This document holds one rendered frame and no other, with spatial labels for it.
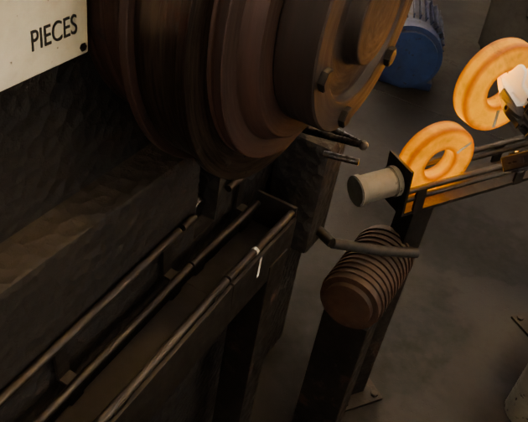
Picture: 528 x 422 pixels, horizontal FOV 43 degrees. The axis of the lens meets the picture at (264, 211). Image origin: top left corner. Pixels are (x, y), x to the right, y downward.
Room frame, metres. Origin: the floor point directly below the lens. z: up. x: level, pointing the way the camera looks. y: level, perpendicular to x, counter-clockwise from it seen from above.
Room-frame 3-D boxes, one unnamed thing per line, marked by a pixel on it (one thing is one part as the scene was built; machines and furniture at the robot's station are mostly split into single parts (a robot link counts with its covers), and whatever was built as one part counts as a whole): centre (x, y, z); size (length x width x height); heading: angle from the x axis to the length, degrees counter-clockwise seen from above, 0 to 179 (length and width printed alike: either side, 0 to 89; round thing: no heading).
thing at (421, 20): (2.99, -0.51, 0.17); 0.57 x 0.31 x 0.34; 176
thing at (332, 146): (0.98, -0.06, 0.68); 0.11 x 0.08 x 0.24; 66
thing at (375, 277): (1.01, -0.23, 0.27); 0.22 x 0.13 x 0.53; 156
